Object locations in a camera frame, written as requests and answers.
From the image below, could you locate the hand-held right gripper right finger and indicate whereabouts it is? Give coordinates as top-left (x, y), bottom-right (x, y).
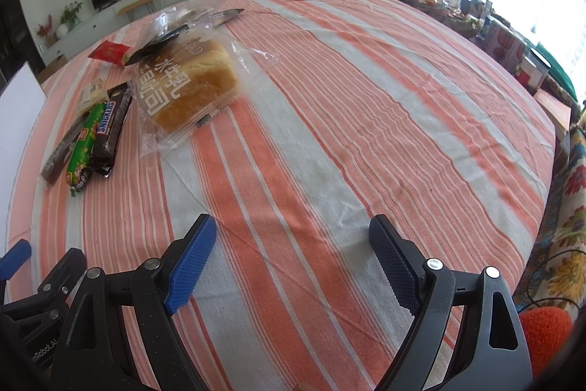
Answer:
top-left (369, 214), bottom-right (534, 391)

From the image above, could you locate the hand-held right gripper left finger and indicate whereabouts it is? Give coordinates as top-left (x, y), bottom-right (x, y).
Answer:
top-left (50, 214), bottom-right (217, 391)

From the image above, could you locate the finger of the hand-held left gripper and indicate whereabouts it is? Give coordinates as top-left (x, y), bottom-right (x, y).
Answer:
top-left (0, 240), bottom-right (32, 305)
top-left (2, 248), bottom-right (88, 324)

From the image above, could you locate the dark brown snack bar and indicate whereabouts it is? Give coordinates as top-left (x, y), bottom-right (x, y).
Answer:
top-left (41, 116), bottom-right (90, 185)

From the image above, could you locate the green sausage stick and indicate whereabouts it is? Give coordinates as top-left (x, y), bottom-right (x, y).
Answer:
top-left (64, 100), bottom-right (108, 197)

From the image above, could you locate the brown chocolate bar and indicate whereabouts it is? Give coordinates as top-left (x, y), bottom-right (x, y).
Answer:
top-left (89, 82), bottom-right (133, 178)

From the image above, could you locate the small beige snack packet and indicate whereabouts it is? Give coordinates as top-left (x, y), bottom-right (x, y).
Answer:
top-left (75, 73), bottom-right (111, 117)

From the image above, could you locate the bread loaf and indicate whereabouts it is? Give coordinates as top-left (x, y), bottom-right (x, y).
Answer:
top-left (133, 29), bottom-right (280, 160)

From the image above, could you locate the red snack packet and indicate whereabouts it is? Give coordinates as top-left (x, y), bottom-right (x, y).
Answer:
top-left (88, 42), bottom-right (138, 66)

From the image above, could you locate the long black snack packet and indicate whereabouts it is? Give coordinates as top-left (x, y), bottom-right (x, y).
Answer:
top-left (123, 8), bottom-right (245, 66)

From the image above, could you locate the white board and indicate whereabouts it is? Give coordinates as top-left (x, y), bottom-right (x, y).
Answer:
top-left (0, 61), bottom-right (48, 245)

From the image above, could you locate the orange striped tablecloth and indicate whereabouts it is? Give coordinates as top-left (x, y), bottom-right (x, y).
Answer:
top-left (4, 0), bottom-right (557, 391)

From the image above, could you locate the orange cushion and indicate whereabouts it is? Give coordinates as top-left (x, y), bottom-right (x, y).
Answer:
top-left (519, 306), bottom-right (575, 378)

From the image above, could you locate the floral cloth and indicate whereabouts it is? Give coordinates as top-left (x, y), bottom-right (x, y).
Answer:
top-left (513, 125), bottom-right (586, 318)

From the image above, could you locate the pink box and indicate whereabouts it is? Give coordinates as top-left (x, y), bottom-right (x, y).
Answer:
top-left (533, 89), bottom-right (573, 141)

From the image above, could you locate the dark glass cabinet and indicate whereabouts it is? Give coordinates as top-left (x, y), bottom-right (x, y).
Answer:
top-left (0, 0), bottom-right (44, 85)

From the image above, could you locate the red flower arrangement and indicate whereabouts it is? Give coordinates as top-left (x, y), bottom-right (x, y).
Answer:
top-left (37, 13), bottom-right (58, 48)

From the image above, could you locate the leafy plant in white pot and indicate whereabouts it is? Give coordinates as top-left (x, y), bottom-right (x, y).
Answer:
top-left (56, 1), bottom-right (84, 40)

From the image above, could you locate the red patterned box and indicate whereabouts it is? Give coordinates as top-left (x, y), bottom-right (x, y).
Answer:
top-left (486, 23), bottom-right (527, 71)

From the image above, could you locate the green cloth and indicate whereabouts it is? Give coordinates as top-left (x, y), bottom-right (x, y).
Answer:
top-left (531, 43), bottom-right (578, 101)

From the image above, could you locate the wooden stool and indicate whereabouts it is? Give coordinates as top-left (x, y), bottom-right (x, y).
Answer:
top-left (114, 0), bottom-right (162, 23)

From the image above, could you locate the black cable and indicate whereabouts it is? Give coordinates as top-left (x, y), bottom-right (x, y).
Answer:
top-left (522, 251), bottom-right (586, 314)

